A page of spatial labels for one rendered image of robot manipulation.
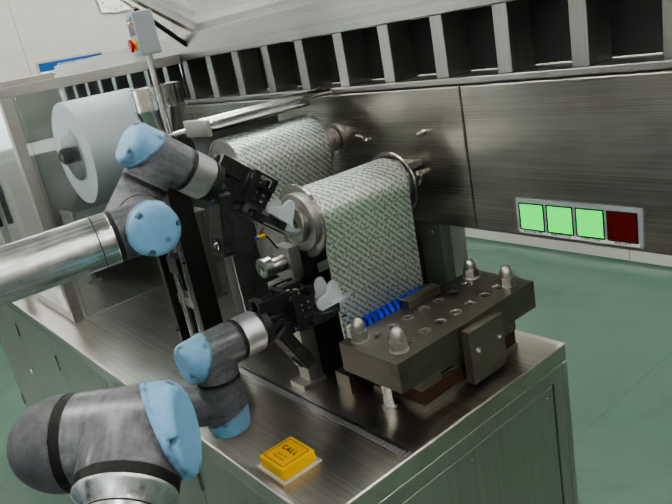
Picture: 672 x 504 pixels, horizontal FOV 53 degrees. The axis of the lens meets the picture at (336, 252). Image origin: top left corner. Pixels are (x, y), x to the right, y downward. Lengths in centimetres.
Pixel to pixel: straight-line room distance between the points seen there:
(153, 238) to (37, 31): 597
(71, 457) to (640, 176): 93
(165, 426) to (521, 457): 85
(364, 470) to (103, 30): 624
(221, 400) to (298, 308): 21
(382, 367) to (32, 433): 61
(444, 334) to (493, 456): 26
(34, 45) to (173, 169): 578
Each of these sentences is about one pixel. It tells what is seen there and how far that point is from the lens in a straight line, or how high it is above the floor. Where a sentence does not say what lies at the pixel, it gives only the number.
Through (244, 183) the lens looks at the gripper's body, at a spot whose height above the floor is 136.
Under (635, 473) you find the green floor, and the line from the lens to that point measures 259.
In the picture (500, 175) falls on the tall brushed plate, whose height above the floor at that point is 126.
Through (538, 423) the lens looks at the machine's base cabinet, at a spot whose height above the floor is 77.
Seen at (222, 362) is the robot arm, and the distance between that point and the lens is 115.
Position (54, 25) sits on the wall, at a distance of 693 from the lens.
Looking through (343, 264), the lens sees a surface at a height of 116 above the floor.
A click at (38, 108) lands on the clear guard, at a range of 210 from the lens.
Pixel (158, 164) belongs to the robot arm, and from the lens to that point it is 109.
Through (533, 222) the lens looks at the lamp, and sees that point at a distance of 133.
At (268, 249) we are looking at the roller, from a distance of 144.
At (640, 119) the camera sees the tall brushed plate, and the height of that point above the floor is 137.
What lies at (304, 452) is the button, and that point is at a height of 92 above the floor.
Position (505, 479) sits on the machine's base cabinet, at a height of 71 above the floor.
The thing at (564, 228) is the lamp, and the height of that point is 117.
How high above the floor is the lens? 159
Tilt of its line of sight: 18 degrees down
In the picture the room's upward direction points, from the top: 11 degrees counter-clockwise
